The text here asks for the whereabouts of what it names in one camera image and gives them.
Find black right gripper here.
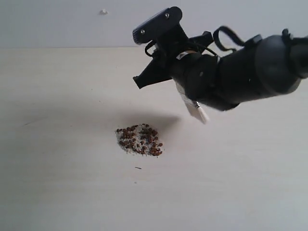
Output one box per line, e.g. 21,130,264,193
132,25,219,101

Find white wooden paint brush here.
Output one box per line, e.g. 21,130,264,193
175,82,209,124

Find brown beans and white grains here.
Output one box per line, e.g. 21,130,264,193
112,123,166,161

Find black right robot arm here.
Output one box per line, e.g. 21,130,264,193
133,26,308,111

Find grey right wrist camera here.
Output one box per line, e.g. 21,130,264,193
132,6,182,45

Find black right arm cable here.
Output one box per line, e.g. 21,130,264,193
213,25,246,52

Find white wall peg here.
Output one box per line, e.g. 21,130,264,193
99,9,108,15

